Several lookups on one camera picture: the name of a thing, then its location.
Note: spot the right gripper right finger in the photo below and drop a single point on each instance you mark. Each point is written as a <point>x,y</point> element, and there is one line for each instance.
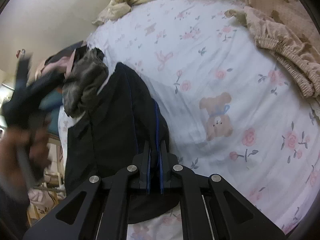
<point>169,180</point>

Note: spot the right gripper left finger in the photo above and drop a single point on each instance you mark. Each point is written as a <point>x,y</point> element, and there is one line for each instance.
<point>141,161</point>

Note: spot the black pants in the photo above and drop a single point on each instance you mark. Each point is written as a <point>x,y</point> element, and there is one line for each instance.
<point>107,138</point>

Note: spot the person's left hand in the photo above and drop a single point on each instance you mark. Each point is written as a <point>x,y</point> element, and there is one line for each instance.
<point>13,139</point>

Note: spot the camouflage pants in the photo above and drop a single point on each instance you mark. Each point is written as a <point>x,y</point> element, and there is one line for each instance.
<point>84,79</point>

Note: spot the floral white bed sheet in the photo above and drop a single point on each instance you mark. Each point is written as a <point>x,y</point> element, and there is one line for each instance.
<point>231,108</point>

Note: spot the beige bear print blanket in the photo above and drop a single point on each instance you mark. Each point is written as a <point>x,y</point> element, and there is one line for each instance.
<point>284,28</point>

